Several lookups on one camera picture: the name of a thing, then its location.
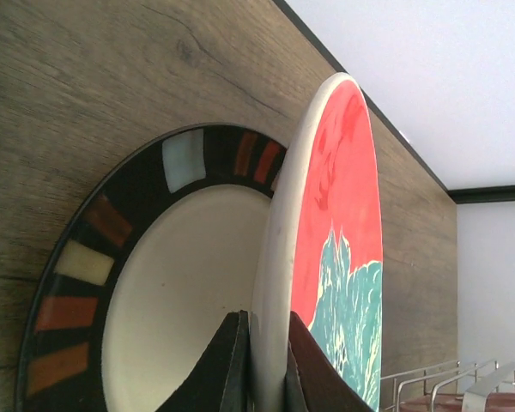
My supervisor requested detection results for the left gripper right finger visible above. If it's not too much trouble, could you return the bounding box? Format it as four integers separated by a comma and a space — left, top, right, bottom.
285, 312, 371, 412

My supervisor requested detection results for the black rimmed round plate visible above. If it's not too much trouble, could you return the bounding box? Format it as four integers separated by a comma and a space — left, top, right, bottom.
15, 124, 286, 411

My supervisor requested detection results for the wire dish rack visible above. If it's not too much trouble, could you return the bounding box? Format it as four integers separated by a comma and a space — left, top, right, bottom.
380, 360, 515, 411

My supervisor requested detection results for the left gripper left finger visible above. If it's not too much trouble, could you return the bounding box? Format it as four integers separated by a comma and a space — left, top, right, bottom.
158, 311, 250, 412

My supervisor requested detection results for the black frame rail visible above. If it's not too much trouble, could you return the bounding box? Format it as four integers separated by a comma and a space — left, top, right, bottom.
279, 1, 515, 203

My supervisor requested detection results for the red plate teal flower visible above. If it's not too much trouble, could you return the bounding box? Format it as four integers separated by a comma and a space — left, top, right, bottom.
250, 73, 383, 411

